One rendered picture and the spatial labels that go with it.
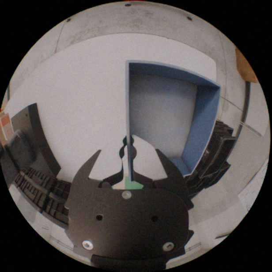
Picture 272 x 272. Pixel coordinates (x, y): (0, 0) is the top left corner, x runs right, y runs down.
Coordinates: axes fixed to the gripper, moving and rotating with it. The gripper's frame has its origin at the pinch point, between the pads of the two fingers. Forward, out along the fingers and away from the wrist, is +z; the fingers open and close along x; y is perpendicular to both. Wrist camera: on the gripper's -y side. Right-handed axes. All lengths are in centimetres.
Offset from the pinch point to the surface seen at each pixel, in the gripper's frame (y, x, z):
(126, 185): 17.5, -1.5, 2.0
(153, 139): 3.6, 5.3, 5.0
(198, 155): 4.3, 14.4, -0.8
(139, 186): 18.0, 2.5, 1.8
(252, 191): 105, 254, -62
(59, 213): 27.8, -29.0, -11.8
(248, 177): 94, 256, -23
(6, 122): -10, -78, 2
